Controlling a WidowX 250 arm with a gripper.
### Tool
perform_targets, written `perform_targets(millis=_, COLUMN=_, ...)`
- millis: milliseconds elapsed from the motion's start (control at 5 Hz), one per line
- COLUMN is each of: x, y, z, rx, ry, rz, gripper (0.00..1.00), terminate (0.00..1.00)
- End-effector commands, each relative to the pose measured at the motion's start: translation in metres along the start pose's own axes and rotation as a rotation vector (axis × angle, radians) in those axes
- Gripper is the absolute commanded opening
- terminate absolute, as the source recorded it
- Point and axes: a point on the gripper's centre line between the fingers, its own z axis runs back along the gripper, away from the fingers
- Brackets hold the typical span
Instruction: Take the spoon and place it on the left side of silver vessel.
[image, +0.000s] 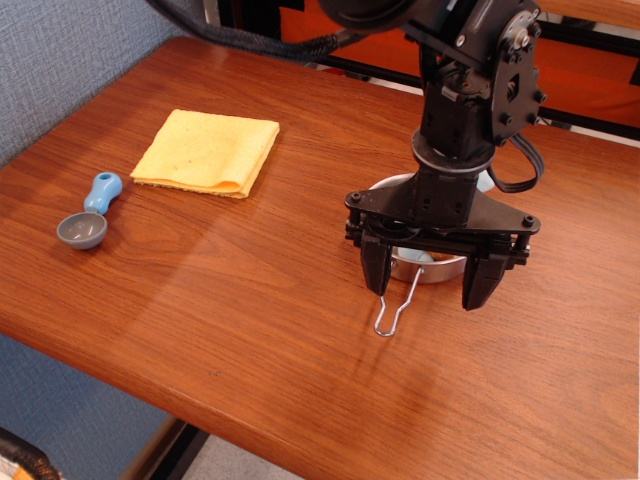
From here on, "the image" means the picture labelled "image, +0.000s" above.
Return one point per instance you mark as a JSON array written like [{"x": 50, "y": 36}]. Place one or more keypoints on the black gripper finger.
[
  {"x": 376, "y": 262},
  {"x": 481, "y": 277}
]

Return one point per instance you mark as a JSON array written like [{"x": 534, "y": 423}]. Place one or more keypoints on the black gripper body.
[{"x": 430, "y": 211}]

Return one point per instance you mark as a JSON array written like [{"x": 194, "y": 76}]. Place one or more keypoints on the blue handled grey spoon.
[{"x": 87, "y": 229}]

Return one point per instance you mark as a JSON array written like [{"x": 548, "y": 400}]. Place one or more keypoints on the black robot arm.
[{"x": 481, "y": 90}]

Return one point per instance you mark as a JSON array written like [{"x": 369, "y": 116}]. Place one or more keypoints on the blue plush mouse toy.
[{"x": 485, "y": 184}]

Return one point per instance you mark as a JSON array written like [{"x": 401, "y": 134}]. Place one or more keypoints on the yellow folded cloth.
[{"x": 207, "y": 153}]

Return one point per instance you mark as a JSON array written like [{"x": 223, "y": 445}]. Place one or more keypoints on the orange object at corner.
[{"x": 21, "y": 460}]

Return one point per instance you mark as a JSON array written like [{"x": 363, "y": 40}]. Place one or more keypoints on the silver pan with wire handle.
[{"x": 417, "y": 267}]

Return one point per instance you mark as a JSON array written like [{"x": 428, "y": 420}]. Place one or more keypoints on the orange panel with black frame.
[{"x": 588, "y": 54}]

